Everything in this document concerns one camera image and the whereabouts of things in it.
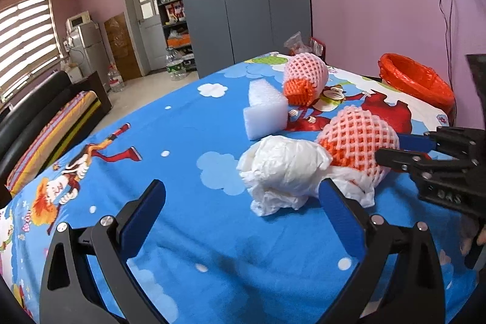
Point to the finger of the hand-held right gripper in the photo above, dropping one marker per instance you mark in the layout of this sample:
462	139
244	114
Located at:
398	159
417	142

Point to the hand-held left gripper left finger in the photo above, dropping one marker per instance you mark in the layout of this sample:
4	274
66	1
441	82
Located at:
142	221

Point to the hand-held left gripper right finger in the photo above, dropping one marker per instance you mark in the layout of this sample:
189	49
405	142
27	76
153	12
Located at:
341	221

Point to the orange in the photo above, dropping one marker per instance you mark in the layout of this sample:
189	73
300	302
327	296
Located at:
353	134
303	81

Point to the orange lined trash bin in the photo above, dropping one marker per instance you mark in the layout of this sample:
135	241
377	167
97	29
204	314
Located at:
417	81

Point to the white plastic bag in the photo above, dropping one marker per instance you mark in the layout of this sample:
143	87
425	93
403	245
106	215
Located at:
284	168

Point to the person's right hand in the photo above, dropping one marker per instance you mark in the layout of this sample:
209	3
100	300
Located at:
481	233

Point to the printed cartoon blanket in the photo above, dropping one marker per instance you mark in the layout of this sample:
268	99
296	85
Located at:
190	126

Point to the striped mattress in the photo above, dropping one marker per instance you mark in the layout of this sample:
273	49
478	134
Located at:
57	130

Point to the white foam block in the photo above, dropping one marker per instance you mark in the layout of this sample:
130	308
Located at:
265	119

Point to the red box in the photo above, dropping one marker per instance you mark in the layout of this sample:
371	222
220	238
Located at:
318	47

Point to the large clear water bottle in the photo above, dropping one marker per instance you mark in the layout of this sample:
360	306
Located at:
115	79
175	64

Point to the clear plastic snack bag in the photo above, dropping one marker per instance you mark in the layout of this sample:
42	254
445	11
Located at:
296	43

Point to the black sofa with striped cushion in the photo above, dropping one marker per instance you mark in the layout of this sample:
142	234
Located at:
30	107

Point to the small beige box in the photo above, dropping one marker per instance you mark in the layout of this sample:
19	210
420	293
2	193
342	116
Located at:
72	72

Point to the brown cardboard sheet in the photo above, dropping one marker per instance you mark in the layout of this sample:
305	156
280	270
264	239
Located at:
121	50

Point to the silver fridge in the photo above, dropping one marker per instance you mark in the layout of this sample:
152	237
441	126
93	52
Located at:
89	50

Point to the grey door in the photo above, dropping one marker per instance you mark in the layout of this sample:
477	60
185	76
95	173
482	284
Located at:
150	39

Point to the orange box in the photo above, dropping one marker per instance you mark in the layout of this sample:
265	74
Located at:
178	41

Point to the white microwave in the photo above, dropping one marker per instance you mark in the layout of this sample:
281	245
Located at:
79	20

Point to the window blinds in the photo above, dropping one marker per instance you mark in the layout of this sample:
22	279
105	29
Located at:
26	43

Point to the dark bookshelf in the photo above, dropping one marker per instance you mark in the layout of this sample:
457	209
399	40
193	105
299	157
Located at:
174	11

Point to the grey wardrobe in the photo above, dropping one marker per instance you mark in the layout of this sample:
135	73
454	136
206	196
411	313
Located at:
243	5

